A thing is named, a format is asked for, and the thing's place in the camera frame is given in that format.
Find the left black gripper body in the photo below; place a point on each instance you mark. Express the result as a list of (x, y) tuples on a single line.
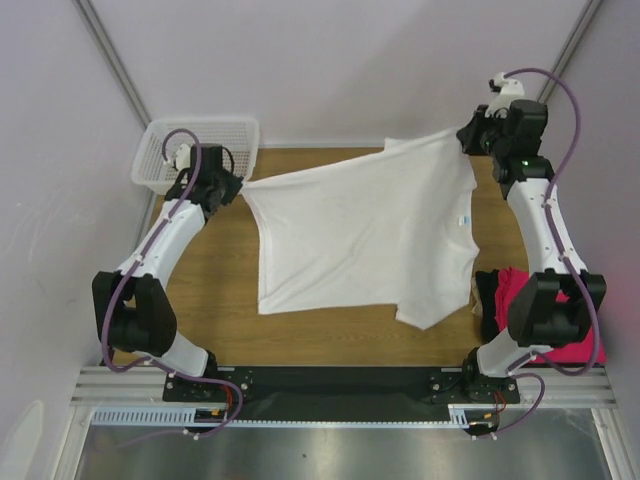
[(229, 186)]

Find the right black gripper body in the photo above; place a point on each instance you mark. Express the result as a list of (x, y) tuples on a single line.
[(470, 133)]

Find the white t shirt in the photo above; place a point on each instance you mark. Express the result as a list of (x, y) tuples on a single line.
[(389, 228)]

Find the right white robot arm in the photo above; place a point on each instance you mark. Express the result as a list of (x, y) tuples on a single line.
[(526, 182)]

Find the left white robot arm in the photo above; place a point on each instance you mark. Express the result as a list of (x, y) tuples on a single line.
[(132, 308)]

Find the folded black t shirt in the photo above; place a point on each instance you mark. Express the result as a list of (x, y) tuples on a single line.
[(486, 285)]

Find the folded pink t shirt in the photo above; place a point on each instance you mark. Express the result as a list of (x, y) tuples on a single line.
[(545, 309)]

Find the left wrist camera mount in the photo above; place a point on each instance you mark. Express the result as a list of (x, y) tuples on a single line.
[(180, 159)]

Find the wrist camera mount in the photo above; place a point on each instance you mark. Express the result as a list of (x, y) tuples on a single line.
[(180, 159), (507, 90)]

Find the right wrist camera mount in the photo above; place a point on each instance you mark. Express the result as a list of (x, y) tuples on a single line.
[(507, 90)]

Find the right corner aluminium post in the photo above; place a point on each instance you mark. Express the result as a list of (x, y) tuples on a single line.
[(581, 28)]

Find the corner aluminium post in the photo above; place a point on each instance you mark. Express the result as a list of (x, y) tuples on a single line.
[(581, 28), (108, 51)]

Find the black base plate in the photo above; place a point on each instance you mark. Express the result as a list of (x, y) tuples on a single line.
[(360, 394)]

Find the left corner aluminium post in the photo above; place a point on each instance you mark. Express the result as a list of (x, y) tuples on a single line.
[(108, 51)]

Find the aluminium frame rail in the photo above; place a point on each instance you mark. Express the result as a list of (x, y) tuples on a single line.
[(160, 404)]

